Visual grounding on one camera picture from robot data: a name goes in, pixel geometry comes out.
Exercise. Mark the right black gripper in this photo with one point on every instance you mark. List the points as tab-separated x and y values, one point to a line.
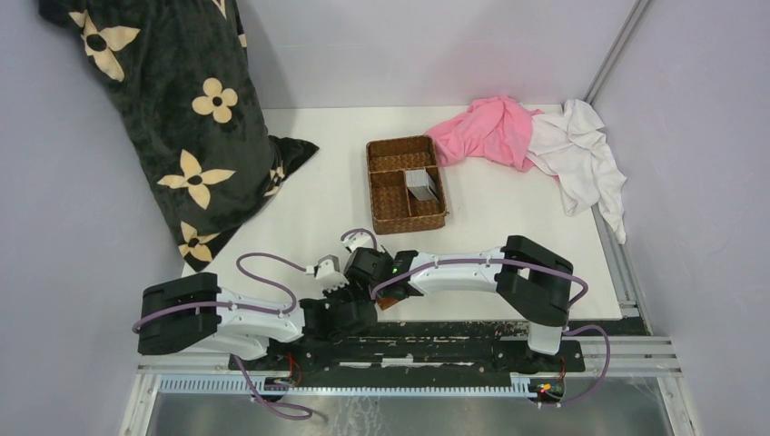
379	252

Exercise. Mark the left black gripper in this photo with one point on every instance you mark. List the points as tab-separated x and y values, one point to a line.
330	294

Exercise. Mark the brown leather card holder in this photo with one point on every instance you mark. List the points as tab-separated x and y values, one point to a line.
385	303

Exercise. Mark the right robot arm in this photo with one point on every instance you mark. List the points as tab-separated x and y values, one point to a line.
530	278

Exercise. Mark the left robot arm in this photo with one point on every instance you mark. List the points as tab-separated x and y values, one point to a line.
196	313

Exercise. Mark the grey card stack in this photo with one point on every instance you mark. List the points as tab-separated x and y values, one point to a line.
421	185

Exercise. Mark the brown woven basket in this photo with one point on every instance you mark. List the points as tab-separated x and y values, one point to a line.
393	208

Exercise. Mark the pink cloth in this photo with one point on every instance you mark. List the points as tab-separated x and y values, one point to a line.
498	129

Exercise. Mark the white cloth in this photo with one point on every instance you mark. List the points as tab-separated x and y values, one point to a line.
571	147

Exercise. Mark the black floral pillow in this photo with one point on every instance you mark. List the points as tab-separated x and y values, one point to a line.
177	72

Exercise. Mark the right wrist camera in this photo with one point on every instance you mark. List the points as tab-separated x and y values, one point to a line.
359	238

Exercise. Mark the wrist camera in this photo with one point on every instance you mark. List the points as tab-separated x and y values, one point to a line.
359	238
327	273

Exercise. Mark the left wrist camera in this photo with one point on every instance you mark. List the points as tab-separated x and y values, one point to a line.
327	273

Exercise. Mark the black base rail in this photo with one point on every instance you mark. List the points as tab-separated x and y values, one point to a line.
495	346

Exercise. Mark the grey cable duct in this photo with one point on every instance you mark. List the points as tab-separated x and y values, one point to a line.
518	387

